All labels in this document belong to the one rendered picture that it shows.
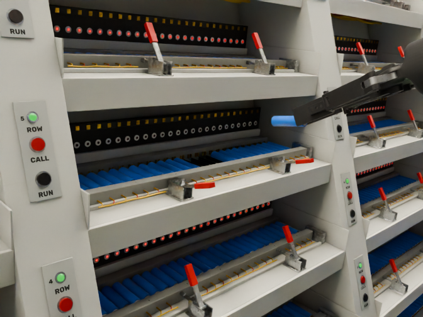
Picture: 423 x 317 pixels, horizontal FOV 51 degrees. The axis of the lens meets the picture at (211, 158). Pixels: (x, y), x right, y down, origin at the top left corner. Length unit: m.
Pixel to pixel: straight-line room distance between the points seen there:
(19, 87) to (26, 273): 0.22
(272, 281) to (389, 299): 0.50
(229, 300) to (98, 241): 0.29
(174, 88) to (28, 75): 0.23
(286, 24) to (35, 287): 0.79
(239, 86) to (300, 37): 0.28
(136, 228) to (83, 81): 0.22
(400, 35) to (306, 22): 0.71
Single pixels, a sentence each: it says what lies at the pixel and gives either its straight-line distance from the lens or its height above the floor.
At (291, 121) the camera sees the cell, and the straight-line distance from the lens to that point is 0.75.
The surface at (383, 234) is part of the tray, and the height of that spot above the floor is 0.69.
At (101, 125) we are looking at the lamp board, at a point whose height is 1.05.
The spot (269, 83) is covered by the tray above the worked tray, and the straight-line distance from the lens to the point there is 0.89.
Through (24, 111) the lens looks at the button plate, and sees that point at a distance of 0.58.
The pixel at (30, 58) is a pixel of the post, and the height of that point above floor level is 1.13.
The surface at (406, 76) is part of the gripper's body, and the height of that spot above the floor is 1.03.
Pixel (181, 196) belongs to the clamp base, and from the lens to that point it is 0.70.
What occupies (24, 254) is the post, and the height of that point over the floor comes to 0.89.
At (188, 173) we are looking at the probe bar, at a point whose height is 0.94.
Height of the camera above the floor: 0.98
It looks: 2 degrees down
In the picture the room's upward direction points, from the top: 9 degrees counter-clockwise
